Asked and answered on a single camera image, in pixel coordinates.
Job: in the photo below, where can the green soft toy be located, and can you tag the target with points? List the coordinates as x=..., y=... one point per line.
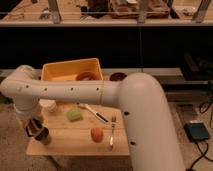
x=74, y=114

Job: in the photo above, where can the black power box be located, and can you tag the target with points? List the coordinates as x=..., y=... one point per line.
x=196, y=132

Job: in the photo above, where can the yellow plastic bin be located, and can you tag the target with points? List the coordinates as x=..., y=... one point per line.
x=72, y=70

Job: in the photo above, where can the striped brown eraser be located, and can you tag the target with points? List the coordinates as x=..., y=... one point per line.
x=33, y=128

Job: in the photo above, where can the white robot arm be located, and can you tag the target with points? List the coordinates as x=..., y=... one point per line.
x=151, y=135

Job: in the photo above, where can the white black handled brush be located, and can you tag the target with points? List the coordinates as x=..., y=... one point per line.
x=94, y=112

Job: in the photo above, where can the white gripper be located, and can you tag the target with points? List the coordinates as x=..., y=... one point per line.
x=25, y=116

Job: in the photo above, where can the dark red bowl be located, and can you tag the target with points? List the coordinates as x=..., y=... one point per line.
x=118, y=76

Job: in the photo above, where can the metal fork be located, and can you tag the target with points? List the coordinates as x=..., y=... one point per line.
x=113, y=124

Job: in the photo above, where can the white paper cup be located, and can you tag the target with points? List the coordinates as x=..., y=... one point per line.
x=48, y=105

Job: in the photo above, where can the wooden folding table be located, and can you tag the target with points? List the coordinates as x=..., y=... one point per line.
x=74, y=138

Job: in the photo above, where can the metal cup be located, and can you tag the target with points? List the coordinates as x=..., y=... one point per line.
x=44, y=137

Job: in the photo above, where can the orange bowl in bin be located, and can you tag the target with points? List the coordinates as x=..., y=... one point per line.
x=86, y=76

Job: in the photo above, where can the orange ball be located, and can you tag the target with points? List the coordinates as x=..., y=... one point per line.
x=97, y=134

